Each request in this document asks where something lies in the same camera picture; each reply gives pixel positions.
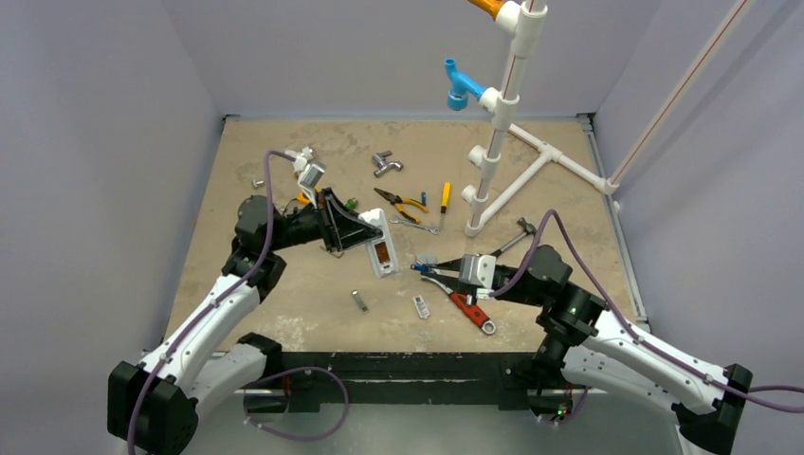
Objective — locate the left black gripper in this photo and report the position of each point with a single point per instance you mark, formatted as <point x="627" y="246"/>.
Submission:
<point x="339" y="226"/>

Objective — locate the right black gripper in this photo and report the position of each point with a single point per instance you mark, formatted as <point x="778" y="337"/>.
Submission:
<point x="518" y="287"/>

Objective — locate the white remote control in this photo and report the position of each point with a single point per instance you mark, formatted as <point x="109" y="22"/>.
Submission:
<point x="381" y="251"/>

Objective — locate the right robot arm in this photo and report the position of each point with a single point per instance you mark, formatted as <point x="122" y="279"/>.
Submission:
<point x="586" y="343"/>

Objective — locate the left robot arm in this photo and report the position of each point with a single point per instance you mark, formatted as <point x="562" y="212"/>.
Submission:
<point x="156" y="404"/>

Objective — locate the red adjustable wrench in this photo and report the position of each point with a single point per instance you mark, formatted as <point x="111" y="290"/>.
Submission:
<point x="468" y="305"/>

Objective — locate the silver combination wrench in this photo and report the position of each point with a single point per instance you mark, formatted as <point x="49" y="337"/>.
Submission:
<point x="407" y="223"/>

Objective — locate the chrome faucet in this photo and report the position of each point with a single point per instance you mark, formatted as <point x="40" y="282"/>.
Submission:
<point x="384" y="165"/>

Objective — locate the silver metal transceiver module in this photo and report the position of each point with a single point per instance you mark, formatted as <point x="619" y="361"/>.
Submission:
<point x="359" y="301"/>

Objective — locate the white plastic faucet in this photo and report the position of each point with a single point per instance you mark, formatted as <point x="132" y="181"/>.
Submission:
<point x="302" y="158"/>

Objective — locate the blue pipe tap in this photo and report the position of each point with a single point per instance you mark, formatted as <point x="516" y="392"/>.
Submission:
<point x="462" y="87"/>

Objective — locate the white PVC pipe stand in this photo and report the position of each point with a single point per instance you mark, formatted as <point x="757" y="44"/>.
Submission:
<point x="523" y="22"/>

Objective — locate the orange pipe fitting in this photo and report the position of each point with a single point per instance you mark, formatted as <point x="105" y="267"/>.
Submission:
<point x="491" y="7"/>

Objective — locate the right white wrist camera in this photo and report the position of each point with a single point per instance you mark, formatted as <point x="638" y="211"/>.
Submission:
<point x="477" y="271"/>

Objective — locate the yellow handled pliers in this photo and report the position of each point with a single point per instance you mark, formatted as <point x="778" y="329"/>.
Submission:
<point x="400" y="203"/>

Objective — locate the yellow handled screwdriver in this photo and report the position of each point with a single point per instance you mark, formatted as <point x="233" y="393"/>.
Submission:
<point x="445" y="197"/>

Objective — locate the black handled hammer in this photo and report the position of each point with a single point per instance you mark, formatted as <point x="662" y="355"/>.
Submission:
<point x="527" y="229"/>

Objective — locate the aluminium rail frame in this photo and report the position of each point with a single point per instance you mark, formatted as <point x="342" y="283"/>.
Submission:
<point x="245" y="364"/>

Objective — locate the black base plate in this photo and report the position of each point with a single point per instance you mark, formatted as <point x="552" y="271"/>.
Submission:
<point x="506" y="381"/>

